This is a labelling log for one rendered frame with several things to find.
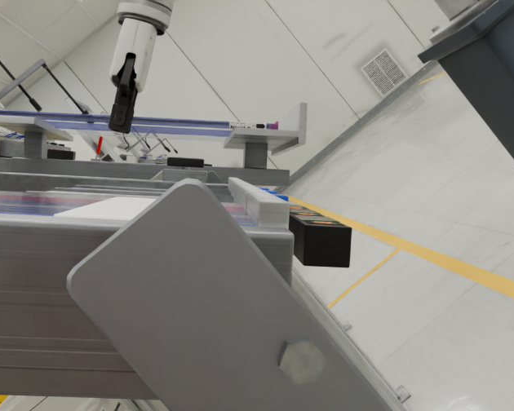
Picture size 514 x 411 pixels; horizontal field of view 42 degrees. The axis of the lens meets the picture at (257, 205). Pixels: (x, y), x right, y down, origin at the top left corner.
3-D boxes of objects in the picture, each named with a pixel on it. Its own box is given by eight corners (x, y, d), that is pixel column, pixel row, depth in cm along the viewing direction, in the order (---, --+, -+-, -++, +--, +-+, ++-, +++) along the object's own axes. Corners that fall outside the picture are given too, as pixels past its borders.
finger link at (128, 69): (132, 42, 104) (129, 72, 108) (121, 68, 98) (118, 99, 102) (139, 44, 104) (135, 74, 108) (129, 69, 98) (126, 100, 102)
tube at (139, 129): (-7, 125, 114) (-7, 116, 114) (-5, 125, 115) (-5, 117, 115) (283, 139, 119) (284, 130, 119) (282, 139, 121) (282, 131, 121)
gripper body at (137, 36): (122, 22, 111) (108, 87, 111) (116, 4, 101) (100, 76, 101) (166, 33, 112) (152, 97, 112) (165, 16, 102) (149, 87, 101)
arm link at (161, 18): (122, 8, 110) (118, 25, 110) (117, -8, 102) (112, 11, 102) (172, 20, 111) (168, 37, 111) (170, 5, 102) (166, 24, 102)
